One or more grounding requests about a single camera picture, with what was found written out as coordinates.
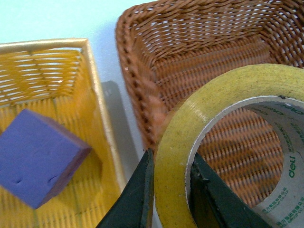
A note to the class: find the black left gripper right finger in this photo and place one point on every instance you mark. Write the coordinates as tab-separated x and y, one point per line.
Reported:
214	205

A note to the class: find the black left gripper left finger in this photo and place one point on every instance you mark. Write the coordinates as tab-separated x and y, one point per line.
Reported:
134	207

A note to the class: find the yellow tape roll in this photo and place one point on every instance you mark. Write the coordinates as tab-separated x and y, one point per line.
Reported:
175	152

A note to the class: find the yellow woven basket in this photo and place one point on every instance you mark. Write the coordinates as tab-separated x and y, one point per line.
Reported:
57	78

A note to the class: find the brown wicker basket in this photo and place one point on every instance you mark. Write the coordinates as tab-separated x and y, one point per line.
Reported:
170	48

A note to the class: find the purple foam cube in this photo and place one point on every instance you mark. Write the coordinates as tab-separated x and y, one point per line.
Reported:
38	157

